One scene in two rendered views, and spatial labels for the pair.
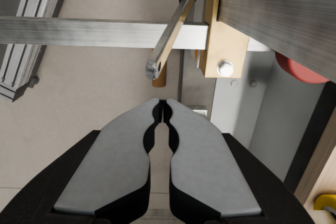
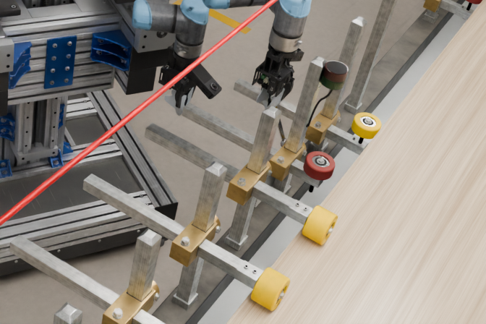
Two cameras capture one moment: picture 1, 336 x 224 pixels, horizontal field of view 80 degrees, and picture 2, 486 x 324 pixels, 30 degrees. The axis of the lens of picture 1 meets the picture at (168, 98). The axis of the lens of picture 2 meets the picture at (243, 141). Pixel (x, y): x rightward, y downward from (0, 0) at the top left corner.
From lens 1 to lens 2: 234 cm
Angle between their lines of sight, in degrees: 77
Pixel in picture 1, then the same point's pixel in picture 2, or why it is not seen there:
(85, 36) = (228, 128)
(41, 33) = (212, 118)
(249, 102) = not seen: hidden behind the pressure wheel
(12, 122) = not seen: outside the picture
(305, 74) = (311, 163)
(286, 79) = not seen: hidden behind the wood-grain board
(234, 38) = (288, 155)
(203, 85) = (252, 228)
